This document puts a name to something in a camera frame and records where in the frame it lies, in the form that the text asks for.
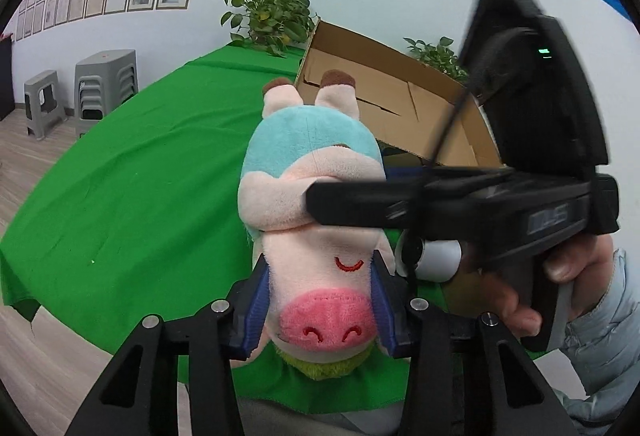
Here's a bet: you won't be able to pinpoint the pink pig plush toy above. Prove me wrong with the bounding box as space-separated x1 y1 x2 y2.
238 70 396 381

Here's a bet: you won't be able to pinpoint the person's right hand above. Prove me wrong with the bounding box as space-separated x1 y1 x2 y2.
444 234 614 338

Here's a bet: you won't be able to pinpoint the light blue jacket sleeve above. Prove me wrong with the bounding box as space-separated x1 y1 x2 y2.
556 248 639 435

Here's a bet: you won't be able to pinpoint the large shallow cardboard box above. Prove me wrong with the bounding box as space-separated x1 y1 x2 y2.
294 19 504 170

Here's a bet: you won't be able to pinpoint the green tablecloth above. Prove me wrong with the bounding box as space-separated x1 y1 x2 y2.
0 44 547 416

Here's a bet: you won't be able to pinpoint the right potted plant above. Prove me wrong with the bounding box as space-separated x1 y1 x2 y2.
404 36 468 84

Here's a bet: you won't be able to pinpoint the potted plant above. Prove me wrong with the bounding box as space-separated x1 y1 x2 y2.
404 36 468 84
220 0 318 58

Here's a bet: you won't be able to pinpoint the small grey plastic stool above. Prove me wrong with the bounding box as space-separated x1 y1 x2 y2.
24 70 67 140

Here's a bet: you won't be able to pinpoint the grey stacked plastic stools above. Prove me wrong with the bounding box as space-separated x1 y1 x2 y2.
74 49 139 138

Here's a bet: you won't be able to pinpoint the left potted plant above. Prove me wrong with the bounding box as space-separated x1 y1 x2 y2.
220 0 318 58

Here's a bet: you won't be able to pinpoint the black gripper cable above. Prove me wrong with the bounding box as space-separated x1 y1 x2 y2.
429 79 476 168

